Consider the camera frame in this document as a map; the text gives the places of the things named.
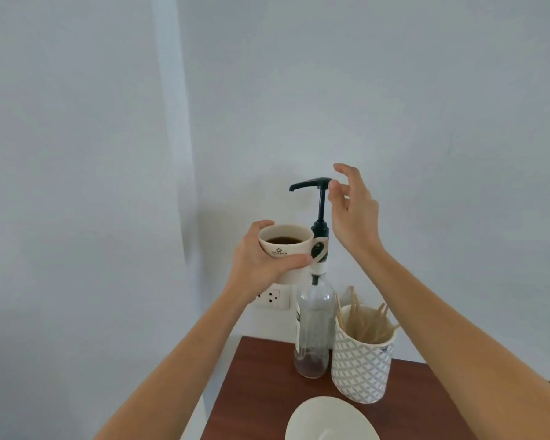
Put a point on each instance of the person's right hand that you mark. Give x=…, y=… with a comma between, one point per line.
x=357, y=219

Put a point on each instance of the person's left hand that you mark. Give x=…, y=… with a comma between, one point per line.
x=250, y=265

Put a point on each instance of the person's right thumb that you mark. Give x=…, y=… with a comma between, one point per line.
x=337, y=194

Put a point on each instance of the person's left thumb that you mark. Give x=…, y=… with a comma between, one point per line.
x=295, y=261

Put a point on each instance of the cream ceramic coffee cup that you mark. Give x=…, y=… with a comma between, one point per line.
x=288, y=249

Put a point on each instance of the person's left forearm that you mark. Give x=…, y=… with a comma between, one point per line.
x=178, y=361

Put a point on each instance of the person's right forearm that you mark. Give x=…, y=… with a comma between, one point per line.
x=444, y=343

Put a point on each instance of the black pump dispenser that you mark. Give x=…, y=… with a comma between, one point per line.
x=321, y=210

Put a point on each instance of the dark coffee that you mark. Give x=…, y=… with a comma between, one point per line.
x=288, y=240

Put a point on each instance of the clear glass syrup bottle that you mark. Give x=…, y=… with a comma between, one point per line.
x=312, y=325

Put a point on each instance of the bunch of wooden stirrers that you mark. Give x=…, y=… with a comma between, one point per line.
x=364, y=323

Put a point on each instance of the white patterned ceramic holder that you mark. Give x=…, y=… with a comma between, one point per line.
x=360, y=368

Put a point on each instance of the white ceramic saucer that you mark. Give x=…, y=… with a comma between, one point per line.
x=325, y=421

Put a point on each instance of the white wall power socket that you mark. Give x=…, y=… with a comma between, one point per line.
x=271, y=297

